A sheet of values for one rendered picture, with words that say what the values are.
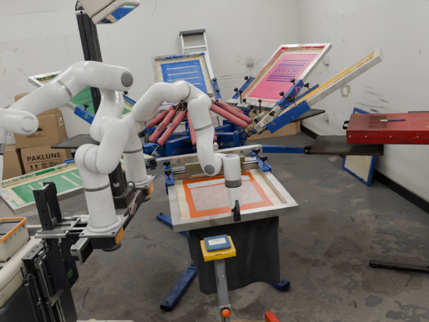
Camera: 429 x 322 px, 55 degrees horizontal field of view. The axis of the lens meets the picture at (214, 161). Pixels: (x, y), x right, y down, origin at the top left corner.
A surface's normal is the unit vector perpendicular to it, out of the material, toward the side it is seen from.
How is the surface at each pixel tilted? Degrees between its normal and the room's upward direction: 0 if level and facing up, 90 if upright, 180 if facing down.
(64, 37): 90
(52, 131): 91
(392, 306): 0
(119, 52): 90
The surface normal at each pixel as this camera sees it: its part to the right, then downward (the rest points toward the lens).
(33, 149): 0.17, 0.28
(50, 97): -0.30, 0.68
